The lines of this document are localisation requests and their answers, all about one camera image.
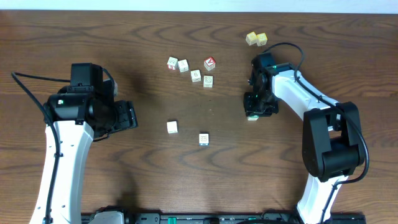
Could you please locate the blue edged picture block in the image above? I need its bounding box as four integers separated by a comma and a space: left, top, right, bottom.
199, 133, 210, 146

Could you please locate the wooden block round picture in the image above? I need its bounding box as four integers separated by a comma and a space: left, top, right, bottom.
203, 75, 213, 88

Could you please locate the wooden block red bottom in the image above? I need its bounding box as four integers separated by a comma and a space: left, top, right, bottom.
167, 57, 178, 70

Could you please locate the plain wooden picture block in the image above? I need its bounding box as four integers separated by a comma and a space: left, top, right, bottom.
178, 59, 189, 72

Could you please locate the yellow block right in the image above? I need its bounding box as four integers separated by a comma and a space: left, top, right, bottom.
256, 33, 268, 47

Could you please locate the yellow block left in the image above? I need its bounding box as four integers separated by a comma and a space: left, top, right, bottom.
246, 32, 257, 45

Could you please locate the red letter A block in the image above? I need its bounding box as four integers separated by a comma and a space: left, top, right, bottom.
204, 57, 216, 71

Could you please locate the plain white wooden block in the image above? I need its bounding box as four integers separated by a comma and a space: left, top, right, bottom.
167, 121, 178, 134

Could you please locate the wooden block animal picture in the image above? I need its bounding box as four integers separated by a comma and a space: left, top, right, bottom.
190, 70, 201, 83

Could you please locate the green letter J block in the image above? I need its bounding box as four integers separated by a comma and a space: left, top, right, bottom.
247, 116, 259, 121

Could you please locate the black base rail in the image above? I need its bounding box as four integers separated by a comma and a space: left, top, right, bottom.
81, 212, 366, 224

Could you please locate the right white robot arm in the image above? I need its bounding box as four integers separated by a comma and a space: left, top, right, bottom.
244, 62, 369, 223

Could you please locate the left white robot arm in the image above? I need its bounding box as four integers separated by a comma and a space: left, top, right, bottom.
30, 85, 137, 223

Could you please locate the yellow block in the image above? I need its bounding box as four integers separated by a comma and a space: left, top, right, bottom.
256, 33, 268, 47
246, 32, 257, 45

